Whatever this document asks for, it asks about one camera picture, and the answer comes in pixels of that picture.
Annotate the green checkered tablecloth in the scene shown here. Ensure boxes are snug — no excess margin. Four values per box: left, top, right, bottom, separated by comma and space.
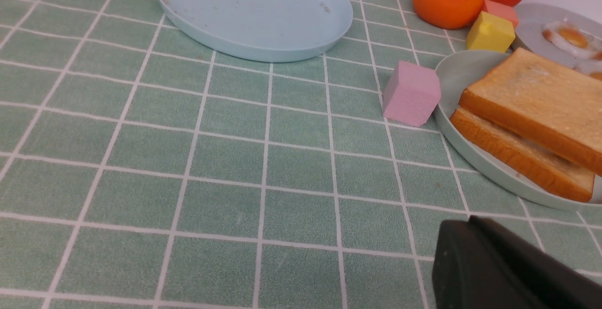
0, 0, 601, 309

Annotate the salmon foam cube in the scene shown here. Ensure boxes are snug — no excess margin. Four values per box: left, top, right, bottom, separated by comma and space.
482, 0, 520, 30

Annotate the pink foam cube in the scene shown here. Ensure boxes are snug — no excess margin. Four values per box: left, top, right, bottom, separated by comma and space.
382, 61, 441, 127

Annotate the toast slice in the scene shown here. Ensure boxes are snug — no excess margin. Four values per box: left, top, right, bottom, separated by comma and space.
450, 107, 601, 203
459, 48, 602, 175

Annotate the yellow foam cube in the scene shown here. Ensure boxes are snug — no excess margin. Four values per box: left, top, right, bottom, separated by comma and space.
465, 11, 515, 53

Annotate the grey plate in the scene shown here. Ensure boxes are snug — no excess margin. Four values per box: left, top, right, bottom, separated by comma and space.
512, 3, 602, 68

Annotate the pale green plate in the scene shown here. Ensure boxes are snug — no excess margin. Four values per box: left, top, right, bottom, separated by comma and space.
434, 50, 602, 211

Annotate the fried egg middle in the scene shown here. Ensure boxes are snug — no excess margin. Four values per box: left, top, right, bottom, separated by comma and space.
542, 20, 602, 60

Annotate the light blue plate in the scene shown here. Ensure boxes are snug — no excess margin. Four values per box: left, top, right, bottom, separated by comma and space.
159, 0, 353, 63

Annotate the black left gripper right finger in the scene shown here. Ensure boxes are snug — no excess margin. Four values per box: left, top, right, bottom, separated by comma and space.
468, 215, 602, 309

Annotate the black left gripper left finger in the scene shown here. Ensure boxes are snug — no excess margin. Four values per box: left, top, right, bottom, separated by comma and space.
432, 220, 547, 309

